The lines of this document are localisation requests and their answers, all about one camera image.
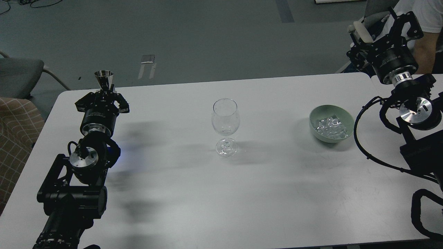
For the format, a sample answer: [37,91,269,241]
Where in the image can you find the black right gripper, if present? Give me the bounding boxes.
[347,7,424,85]

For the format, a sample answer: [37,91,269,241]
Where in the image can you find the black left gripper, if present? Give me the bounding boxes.
[75,91,130,137]

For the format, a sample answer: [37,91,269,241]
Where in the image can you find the clear wine glass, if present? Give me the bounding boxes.
[211,98,240,157]

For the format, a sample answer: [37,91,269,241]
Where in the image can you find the steel double jigger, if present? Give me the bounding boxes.
[94,70,114,94]

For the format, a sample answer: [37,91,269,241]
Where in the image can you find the metal floor plate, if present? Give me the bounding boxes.
[137,54,156,80]

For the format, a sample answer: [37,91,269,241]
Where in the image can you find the grey chair at left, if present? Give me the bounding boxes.
[0,52,71,99]

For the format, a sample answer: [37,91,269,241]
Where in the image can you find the grey office chair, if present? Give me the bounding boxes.
[348,0,398,42]

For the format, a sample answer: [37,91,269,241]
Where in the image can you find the seated person white shirt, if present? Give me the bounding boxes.
[393,0,443,74]

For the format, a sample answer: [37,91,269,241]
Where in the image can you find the black floor cables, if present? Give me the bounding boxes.
[0,0,63,15]

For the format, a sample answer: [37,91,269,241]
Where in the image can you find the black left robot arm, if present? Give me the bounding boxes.
[33,90,129,249]

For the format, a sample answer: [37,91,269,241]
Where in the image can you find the beige checkered cushion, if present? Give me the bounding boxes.
[0,97,45,213]

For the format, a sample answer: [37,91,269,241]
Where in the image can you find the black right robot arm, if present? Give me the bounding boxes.
[347,7,443,186]

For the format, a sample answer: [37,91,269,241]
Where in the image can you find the green ceramic bowl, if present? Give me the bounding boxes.
[308,105,355,144]

